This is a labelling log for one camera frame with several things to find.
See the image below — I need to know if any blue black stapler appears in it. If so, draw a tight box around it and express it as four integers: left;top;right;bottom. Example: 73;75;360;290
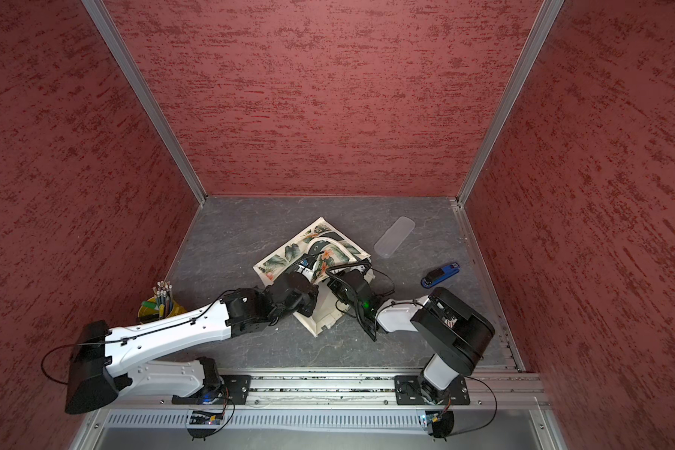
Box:
421;262;460;289

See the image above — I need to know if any frosted translucent pencil case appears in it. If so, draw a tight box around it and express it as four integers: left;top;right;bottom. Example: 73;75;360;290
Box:
374;217;415;259

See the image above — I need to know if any aluminium front rail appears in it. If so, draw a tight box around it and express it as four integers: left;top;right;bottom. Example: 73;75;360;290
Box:
106;367;546;409

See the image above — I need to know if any cream canvas tote bag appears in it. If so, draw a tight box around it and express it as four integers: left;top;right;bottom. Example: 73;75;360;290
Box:
253;217;375;337

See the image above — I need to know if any aluminium corner post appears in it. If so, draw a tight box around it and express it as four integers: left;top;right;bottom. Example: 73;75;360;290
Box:
456;0;564;208
82;0;208;207

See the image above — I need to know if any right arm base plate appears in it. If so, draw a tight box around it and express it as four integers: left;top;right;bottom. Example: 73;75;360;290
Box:
394;375;470;406

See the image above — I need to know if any left aluminium corner post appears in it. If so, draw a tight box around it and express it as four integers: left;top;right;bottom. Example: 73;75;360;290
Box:
82;0;208;207

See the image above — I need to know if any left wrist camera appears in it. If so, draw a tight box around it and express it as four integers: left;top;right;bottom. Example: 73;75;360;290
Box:
294;254;318;279

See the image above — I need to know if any right small circuit board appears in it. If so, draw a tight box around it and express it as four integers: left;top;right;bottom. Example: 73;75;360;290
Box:
421;412;442;428

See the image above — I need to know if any yellow pencil cup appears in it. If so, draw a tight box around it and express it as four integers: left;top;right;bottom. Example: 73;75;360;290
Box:
137;280;187;324

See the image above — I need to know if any left small circuit board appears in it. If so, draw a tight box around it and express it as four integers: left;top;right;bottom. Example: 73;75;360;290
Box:
189;411;225;428

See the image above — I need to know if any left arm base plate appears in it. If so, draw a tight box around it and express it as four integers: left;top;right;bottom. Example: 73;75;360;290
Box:
172;375;252;406

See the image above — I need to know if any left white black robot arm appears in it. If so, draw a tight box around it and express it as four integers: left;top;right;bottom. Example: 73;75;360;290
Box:
65;272;319;414

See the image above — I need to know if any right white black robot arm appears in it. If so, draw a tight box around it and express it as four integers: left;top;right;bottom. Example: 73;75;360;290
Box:
327;264;496;406

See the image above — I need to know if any small circuit board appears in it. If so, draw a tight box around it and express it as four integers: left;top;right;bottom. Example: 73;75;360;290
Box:
421;412;442;428
189;411;225;428

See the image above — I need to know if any right aluminium corner post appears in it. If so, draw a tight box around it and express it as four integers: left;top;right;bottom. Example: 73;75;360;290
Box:
456;0;564;208

